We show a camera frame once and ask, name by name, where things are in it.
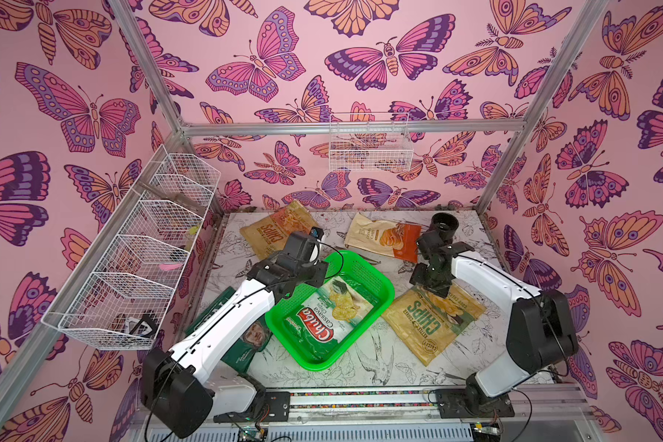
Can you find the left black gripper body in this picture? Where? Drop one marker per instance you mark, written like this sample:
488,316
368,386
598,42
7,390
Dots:
315,275

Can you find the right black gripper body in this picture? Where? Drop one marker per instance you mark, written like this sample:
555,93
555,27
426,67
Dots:
439,277

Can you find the beige orange chips bag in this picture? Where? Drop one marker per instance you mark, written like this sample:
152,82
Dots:
384,237

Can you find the orange brown chips bag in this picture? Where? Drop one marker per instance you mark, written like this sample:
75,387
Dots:
270,234

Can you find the green Chio chips bag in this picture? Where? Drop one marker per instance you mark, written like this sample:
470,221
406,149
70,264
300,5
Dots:
320,323

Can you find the tan kraft Chips bag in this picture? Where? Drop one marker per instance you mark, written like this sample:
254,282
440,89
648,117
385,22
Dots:
428,324

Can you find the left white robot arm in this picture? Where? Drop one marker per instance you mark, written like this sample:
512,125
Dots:
181,386

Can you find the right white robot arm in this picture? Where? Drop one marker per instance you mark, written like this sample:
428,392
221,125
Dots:
541,331

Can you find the green plastic mesh basket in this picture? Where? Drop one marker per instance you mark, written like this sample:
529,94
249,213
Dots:
364,277

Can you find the dark green Real chips bag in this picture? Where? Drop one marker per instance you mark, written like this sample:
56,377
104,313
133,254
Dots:
248,345

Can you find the pink object in rack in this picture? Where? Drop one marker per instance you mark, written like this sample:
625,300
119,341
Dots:
166,267

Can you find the black object in rack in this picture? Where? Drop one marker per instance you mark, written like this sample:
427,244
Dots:
144,326

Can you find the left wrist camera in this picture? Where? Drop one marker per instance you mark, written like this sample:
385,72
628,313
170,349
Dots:
311,248

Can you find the black camera lens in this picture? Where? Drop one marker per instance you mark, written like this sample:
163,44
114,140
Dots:
445,226

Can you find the small white wire basket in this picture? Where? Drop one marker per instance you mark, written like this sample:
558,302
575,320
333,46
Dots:
371,142

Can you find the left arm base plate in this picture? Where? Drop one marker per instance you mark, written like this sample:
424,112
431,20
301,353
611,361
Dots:
259,406

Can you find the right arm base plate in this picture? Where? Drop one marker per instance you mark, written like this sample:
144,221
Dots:
471,403

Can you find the long white wire rack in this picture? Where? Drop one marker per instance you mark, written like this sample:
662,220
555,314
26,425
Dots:
159,220

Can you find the aluminium mounting rail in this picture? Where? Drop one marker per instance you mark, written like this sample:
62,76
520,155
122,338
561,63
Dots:
531,402

